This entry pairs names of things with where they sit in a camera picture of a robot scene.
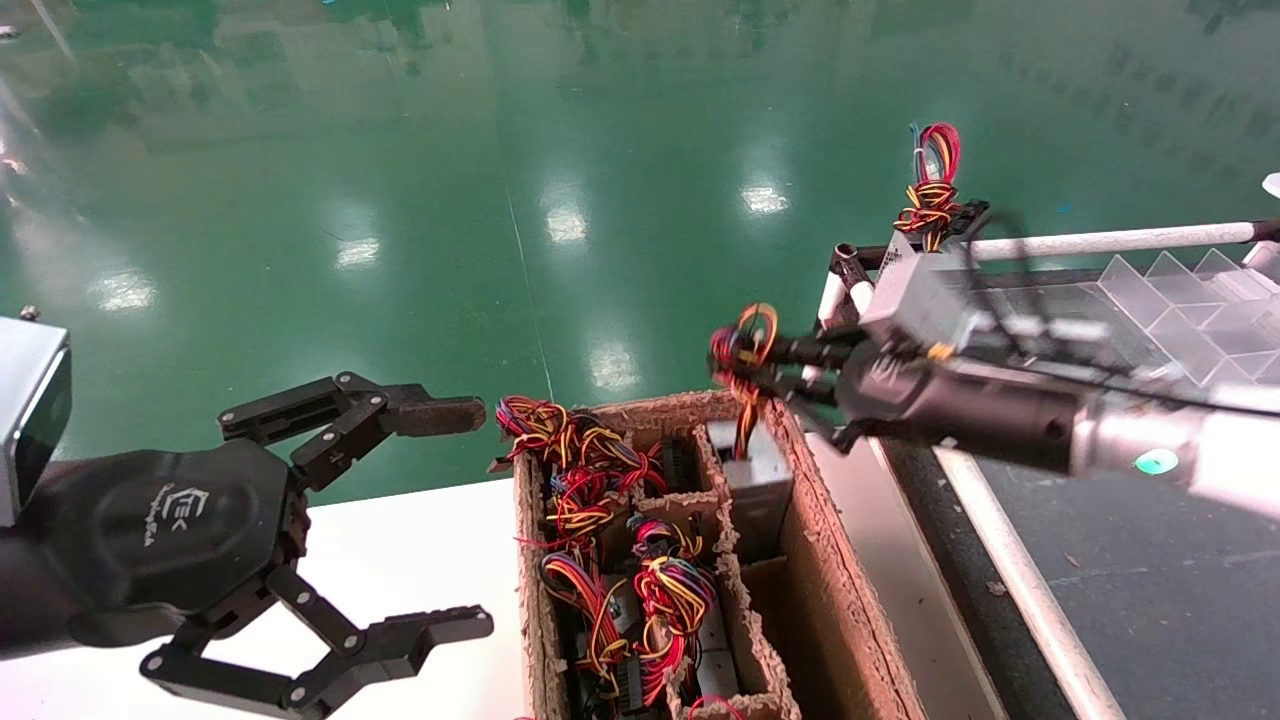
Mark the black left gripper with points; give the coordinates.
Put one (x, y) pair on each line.
(180, 520)

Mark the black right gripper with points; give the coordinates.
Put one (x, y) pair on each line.
(950, 400)

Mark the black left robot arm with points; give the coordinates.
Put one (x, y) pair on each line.
(18, 600)

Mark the black pipe joint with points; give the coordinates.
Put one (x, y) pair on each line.
(1265, 230)
(850, 265)

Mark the brown cardboard divider box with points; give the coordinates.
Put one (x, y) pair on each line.
(830, 600)

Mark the clear acrylic divider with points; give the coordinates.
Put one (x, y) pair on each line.
(1210, 300)

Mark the black conveyor belt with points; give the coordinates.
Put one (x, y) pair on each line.
(1150, 600)

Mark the white round object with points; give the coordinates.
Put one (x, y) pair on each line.
(1272, 186)

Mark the short white frame pipe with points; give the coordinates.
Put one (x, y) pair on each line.
(830, 300)

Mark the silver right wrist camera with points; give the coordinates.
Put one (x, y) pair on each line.
(920, 295)

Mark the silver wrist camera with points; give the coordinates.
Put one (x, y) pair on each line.
(25, 400)
(920, 295)

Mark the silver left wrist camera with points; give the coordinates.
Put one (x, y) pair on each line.
(25, 400)

